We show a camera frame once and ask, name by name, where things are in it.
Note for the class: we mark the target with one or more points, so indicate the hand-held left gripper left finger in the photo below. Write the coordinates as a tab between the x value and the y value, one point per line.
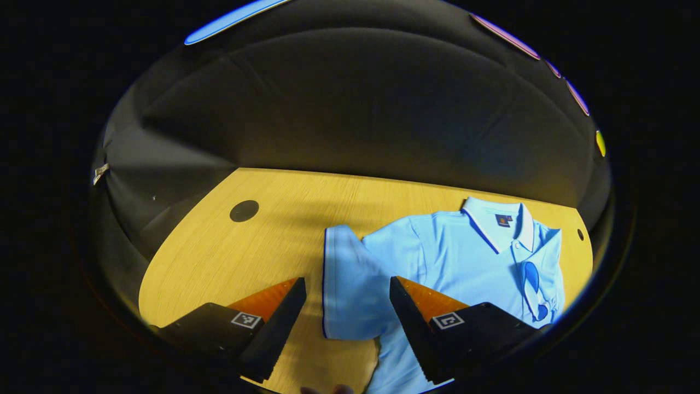
276	334

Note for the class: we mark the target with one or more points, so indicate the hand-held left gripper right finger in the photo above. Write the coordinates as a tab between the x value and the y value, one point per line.
415	334

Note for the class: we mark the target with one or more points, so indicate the light blue polo T-shirt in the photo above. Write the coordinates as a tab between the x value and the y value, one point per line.
448	251

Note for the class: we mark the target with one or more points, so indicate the black backdrop cloth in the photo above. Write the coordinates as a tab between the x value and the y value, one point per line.
355	109

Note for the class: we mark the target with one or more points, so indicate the silver metal clip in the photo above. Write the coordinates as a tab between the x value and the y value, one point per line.
100	173

